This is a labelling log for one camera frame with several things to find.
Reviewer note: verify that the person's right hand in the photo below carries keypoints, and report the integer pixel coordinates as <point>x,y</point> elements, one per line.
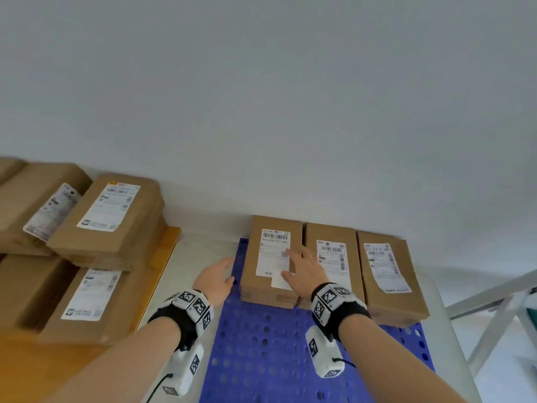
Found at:
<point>306,274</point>

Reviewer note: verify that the person's left hand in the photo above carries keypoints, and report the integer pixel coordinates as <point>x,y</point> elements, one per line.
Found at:
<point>214,281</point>

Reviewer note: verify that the blue perforated plastic pallet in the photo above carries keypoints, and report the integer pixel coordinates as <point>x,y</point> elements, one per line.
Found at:
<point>260,352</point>

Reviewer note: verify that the pile of brown cardboard parcels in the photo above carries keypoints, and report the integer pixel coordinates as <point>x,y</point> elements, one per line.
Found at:
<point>33,289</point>

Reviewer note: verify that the person's left forearm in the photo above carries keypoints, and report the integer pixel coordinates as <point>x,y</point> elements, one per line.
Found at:
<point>117,369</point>

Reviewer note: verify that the person's right forearm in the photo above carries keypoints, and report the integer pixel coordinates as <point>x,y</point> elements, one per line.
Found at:
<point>390,365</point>

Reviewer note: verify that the white low table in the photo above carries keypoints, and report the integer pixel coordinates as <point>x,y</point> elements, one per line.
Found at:
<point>193,256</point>

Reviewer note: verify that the black wristband with marker tags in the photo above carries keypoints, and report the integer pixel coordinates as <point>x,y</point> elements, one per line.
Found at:
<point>172,318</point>
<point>352,314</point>

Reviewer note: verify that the grey metal shelf rack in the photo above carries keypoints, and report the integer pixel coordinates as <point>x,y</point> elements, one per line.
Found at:
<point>482,300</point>

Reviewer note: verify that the orange wooden table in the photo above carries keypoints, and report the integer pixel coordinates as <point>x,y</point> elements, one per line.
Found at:
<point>42,373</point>

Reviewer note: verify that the white marker-tagged wrist camera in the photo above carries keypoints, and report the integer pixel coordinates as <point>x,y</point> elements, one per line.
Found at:
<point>323,356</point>
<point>184,369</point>

